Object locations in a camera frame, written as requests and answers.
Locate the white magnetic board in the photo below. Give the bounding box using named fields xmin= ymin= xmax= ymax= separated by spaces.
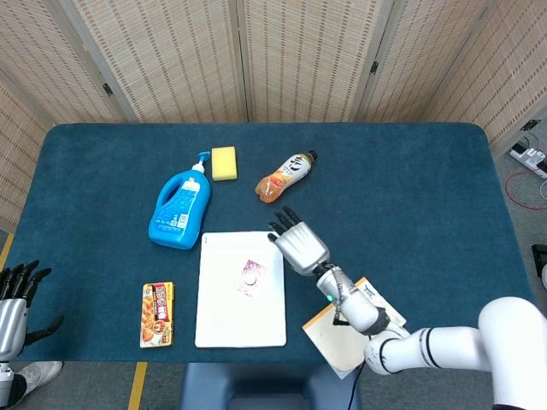
xmin=194 ymin=231 xmax=288 ymax=349

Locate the black device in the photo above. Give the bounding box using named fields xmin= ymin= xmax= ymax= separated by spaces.
xmin=531 ymin=243 xmax=547 ymax=291

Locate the white sneaker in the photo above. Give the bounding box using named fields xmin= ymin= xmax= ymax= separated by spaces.
xmin=16 ymin=360 xmax=64 ymax=396

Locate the blue detergent pump bottle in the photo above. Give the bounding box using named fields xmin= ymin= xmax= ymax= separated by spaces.
xmin=147 ymin=151 xmax=213 ymax=250

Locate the pink patterned packet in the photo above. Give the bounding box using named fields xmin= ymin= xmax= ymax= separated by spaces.
xmin=233 ymin=258 xmax=268 ymax=297

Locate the red cable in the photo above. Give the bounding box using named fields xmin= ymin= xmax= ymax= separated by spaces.
xmin=504 ymin=170 xmax=547 ymax=210

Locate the white power strip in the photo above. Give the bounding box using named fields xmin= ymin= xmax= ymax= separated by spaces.
xmin=508 ymin=143 xmax=547 ymax=179

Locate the yellow red curry box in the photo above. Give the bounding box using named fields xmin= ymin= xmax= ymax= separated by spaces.
xmin=139 ymin=281 xmax=176 ymax=349

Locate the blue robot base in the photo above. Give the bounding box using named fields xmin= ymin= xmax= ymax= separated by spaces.
xmin=179 ymin=362 xmax=362 ymax=410

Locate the yellow edged paper notepad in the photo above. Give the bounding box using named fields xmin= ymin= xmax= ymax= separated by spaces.
xmin=301 ymin=276 xmax=408 ymax=380

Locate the woven bamboo folding screen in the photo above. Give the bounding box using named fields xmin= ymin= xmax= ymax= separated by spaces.
xmin=0 ymin=0 xmax=547 ymax=234

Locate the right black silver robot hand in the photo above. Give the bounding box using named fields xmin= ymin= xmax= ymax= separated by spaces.
xmin=267 ymin=205 xmax=332 ymax=278

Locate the orange drink plastic bottle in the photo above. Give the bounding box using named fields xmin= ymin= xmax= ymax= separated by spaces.
xmin=255 ymin=149 xmax=319 ymax=205

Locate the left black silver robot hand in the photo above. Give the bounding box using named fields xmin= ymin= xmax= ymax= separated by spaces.
xmin=0 ymin=260 xmax=65 ymax=363

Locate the dark blue table cloth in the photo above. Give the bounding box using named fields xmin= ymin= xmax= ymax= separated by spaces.
xmin=3 ymin=122 xmax=535 ymax=366

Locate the yellow sponge block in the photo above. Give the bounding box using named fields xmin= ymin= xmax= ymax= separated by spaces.
xmin=211 ymin=145 xmax=239 ymax=182

